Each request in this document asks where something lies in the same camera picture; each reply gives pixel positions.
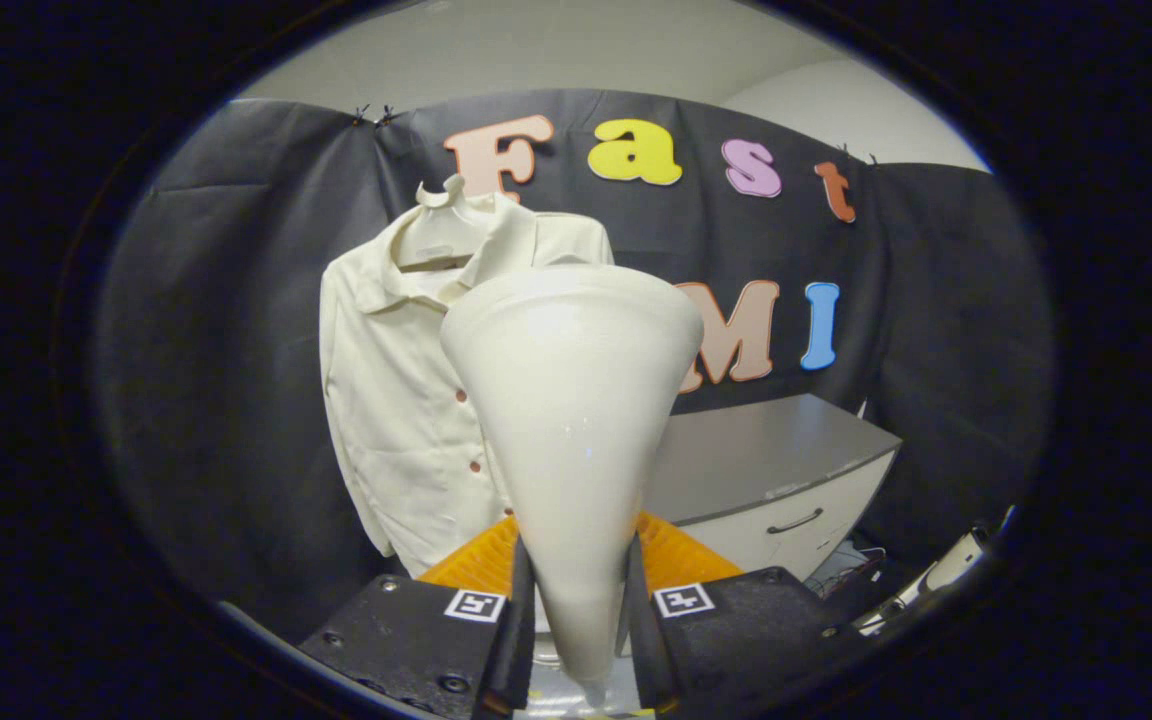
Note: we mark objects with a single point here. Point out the white garment steamer head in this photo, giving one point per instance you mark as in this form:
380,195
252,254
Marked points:
571,400

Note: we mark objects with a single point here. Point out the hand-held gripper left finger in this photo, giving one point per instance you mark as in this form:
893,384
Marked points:
518,640

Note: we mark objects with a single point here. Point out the grey drawer cabinet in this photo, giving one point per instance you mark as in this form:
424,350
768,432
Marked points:
786,440

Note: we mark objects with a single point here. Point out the white and black device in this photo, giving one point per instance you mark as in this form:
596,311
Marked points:
946,565

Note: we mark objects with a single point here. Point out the white plastic clothes hanger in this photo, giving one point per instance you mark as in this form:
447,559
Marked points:
441,230

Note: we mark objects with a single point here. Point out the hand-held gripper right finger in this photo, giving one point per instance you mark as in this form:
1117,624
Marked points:
644,640

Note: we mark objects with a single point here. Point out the cream button-up shirt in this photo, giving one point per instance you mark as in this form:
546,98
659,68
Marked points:
386,400

